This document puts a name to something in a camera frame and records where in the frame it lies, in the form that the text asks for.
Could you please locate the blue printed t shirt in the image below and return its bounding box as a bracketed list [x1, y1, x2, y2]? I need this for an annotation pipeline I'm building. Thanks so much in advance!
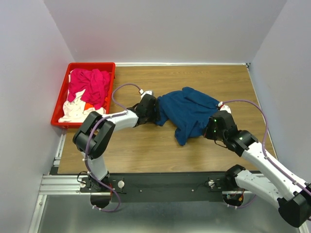
[155, 87, 219, 146]

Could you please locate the magenta t shirt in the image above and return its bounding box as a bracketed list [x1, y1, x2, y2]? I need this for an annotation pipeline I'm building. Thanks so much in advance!
[67, 68, 111, 110]

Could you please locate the white t shirt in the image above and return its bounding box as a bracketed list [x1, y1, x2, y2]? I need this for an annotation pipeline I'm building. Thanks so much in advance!
[58, 90, 106, 123]

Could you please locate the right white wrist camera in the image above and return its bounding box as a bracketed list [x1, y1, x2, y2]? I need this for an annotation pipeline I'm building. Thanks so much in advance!
[217, 101, 231, 114]

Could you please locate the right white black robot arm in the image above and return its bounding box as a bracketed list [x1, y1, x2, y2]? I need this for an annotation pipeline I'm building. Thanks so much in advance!
[204, 111, 311, 228]

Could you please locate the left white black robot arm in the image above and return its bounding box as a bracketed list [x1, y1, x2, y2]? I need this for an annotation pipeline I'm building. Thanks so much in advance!
[73, 92, 160, 192]

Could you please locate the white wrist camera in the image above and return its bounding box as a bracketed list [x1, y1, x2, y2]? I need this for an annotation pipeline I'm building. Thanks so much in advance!
[138, 89, 154, 98]
[217, 101, 231, 114]

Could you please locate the orange t shirt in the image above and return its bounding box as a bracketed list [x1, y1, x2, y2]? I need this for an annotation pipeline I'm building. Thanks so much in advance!
[84, 97, 108, 110]

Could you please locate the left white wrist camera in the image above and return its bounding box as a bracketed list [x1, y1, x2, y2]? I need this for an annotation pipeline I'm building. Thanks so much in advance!
[138, 89, 154, 98]

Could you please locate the red plastic bin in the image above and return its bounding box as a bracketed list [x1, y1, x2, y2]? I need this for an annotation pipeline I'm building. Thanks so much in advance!
[51, 62, 116, 129]

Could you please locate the aluminium frame rail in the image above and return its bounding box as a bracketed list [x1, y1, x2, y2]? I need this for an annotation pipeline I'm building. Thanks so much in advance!
[28, 127, 82, 233]

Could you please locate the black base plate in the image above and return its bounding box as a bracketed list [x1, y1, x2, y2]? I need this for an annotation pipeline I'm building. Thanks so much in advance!
[80, 171, 263, 203]

